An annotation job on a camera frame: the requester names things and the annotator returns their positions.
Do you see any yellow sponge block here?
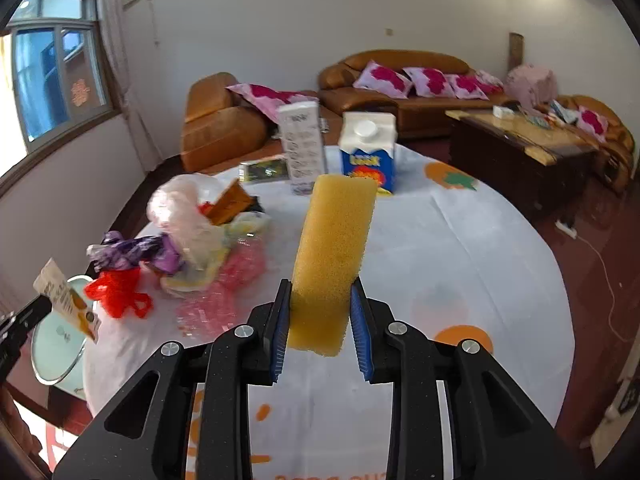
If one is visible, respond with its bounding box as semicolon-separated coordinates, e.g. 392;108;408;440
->
288;174;378;356

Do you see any yellow white plastic bag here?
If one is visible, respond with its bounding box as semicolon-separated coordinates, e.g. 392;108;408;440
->
160;211;271;297

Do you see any light blue trash bin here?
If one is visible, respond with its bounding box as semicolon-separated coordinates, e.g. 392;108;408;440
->
29;274;97;401

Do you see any red plastic bag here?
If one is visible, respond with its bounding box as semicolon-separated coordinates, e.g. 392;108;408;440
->
84;266;153;318

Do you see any purple crumpled wrapper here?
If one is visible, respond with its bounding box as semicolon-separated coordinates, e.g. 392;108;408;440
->
87;231;183;275

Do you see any pink bubble wrap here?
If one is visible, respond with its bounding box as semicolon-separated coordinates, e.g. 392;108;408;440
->
177;236;266;341

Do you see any white patterned tablecloth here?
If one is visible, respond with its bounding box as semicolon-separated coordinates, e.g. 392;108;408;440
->
84;146;575;479

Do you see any brown snack wrapper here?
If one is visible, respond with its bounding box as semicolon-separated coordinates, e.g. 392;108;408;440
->
198;179;264;226

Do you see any dark wooden coffee table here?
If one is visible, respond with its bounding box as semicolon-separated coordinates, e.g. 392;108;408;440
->
446;110;597;216

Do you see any brown leather chaise sofa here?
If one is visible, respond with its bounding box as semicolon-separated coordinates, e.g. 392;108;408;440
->
180;72;282;174

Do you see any dark green foil packet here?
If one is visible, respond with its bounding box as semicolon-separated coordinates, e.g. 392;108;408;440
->
239;157;288;183

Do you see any brown leather armchair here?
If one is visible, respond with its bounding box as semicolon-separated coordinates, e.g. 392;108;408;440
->
548;94;636;195

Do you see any blue white milk carton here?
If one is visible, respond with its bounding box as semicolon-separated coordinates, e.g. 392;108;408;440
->
338;112;397;195

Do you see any pink cushion on armchair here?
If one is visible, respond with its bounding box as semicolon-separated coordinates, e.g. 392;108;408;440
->
576;105;608;143

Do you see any pink floral pillow on chaise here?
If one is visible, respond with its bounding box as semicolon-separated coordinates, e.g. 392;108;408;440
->
226;82;319;124

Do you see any pink folded blanket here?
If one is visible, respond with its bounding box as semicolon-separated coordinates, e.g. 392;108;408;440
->
504;64;559;110

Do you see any pink floral cushion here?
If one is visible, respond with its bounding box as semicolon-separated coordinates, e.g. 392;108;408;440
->
446;74;489;101
404;67;456;99
352;61;412;99

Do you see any tall white grey box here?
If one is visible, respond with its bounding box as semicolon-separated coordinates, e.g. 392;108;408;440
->
278;101;326;195

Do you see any pink curtain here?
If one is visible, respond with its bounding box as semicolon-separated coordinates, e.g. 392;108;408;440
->
96;0;162;174

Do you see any white power strip with cable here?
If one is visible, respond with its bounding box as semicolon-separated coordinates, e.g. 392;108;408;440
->
554;219;637;344

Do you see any window with wooden frame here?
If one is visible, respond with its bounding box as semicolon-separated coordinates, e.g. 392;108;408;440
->
8;0;114;153

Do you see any wooden board against wall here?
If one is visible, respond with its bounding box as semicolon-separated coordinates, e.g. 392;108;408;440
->
508;32;524;70

